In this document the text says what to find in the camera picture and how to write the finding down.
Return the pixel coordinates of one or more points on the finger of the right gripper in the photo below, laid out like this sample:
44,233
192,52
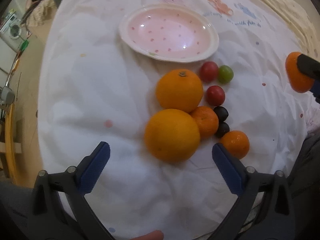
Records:
308,66
315,90

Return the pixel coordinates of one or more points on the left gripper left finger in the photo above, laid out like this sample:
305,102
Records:
59,209

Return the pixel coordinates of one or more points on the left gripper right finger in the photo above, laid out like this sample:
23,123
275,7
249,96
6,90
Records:
275,218

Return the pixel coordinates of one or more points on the small mandarin front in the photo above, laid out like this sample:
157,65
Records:
298,81

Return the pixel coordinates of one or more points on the small mandarin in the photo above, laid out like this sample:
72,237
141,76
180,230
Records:
236,143
207,121
298,81

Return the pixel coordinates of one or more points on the dark purple cherry tomato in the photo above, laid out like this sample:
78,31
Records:
221,113

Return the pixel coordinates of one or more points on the green cherry tomato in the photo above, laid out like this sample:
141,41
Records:
225,74

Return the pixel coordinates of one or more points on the large orange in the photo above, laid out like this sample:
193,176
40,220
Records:
172,136
179,89

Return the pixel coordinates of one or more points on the red cherry tomato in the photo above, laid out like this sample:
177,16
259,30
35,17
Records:
215,96
209,71

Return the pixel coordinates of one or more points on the person's left hand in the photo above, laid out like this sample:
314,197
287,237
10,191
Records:
155,235

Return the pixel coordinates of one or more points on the yellow patterned quilt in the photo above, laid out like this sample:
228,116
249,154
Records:
302,18

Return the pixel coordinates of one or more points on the yellow wooden chair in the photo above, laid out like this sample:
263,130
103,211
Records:
10,148

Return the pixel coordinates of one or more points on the pink strawberry ceramic plate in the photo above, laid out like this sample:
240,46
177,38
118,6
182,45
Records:
169,32

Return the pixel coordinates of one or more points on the white washing machine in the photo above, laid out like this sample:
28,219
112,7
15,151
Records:
12,33

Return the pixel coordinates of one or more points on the pile of clothes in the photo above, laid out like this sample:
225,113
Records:
38,12

